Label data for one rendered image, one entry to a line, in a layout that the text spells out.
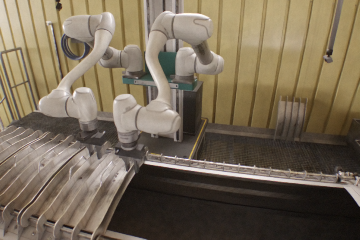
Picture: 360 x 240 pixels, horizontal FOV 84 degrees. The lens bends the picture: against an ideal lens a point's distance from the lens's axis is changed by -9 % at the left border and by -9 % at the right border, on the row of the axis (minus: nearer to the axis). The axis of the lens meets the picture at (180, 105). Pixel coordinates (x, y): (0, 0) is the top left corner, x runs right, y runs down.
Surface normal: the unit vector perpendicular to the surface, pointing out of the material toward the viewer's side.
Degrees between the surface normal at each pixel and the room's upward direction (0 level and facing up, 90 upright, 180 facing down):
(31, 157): 90
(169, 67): 90
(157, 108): 29
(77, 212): 13
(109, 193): 5
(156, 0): 90
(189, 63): 84
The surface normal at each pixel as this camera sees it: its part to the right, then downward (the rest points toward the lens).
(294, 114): -0.20, 0.09
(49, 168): 0.98, 0.09
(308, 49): -0.21, 0.40
